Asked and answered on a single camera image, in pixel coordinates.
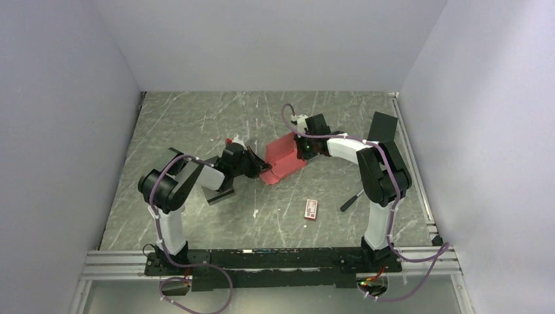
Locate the aluminium frame rail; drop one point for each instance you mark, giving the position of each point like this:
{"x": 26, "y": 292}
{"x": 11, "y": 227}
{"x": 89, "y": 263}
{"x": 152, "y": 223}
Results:
{"x": 114, "y": 266}

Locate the red cardboard paper box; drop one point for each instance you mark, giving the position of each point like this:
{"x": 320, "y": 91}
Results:
{"x": 282, "y": 156}

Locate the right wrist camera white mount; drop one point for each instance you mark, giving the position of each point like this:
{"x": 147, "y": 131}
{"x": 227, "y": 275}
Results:
{"x": 299, "y": 122}

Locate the hammer with black handle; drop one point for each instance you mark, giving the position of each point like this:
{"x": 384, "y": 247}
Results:
{"x": 351, "y": 201}

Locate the small red white box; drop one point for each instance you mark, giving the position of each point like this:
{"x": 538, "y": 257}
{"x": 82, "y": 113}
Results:
{"x": 310, "y": 212}

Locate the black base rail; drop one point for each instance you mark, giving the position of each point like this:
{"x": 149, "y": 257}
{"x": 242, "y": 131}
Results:
{"x": 210, "y": 269}

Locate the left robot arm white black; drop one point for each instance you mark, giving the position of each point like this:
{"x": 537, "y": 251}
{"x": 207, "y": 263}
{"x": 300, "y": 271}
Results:
{"x": 168, "y": 183}

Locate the black box near left arm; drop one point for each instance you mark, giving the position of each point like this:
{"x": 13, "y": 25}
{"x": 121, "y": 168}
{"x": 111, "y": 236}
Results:
{"x": 214, "y": 197}

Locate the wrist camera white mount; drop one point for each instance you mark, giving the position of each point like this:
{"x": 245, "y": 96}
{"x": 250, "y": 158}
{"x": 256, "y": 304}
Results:
{"x": 299, "y": 122}
{"x": 235, "y": 140}

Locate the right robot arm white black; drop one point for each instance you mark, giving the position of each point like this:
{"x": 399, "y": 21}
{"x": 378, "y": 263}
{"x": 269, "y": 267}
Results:
{"x": 384, "y": 174}

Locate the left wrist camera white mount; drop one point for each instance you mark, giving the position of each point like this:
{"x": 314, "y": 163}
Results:
{"x": 235, "y": 140}

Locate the black box near right wall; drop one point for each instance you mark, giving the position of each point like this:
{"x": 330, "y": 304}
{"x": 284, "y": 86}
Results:
{"x": 383, "y": 128}

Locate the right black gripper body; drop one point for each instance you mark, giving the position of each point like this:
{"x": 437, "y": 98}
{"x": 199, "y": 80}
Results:
{"x": 305, "y": 146}

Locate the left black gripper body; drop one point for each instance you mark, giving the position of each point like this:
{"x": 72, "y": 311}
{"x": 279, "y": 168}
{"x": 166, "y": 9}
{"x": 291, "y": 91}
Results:
{"x": 248, "y": 167}

